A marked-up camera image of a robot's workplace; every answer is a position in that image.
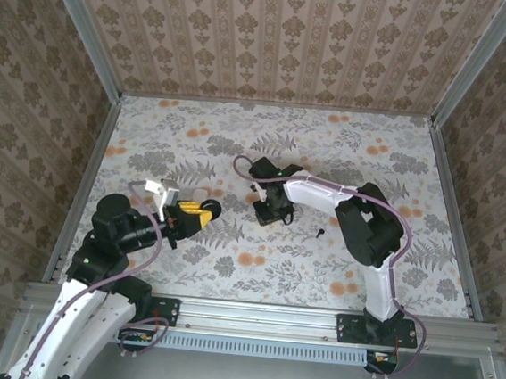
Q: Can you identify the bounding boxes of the floral patterned table cover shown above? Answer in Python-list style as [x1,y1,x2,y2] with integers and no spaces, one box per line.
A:
[57,84,489,323]

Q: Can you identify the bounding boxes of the aluminium base beam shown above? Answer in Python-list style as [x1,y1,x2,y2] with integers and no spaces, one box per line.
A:
[21,278,501,360]

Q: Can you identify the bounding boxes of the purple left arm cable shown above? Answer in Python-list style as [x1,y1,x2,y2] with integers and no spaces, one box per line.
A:
[14,169,183,379]

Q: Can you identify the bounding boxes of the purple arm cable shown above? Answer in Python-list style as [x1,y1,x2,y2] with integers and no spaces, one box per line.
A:
[14,169,183,379]
[212,152,444,379]

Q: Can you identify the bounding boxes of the aluminium table side rail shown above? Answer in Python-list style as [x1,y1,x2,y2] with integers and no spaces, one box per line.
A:
[411,119,505,323]
[42,89,124,288]

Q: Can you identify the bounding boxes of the black controller board with wires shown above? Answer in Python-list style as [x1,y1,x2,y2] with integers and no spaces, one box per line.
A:
[363,349,400,377]
[117,326,156,355]

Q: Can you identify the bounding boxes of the grey slotted cable duct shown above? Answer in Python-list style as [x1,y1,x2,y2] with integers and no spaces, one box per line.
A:
[119,323,371,369]

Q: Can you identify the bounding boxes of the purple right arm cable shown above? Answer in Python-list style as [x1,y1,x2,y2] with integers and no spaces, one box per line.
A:
[212,152,444,379]

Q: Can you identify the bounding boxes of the aluminium frame post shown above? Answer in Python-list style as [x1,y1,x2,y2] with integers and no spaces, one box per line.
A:
[429,0,506,134]
[28,0,133,104]

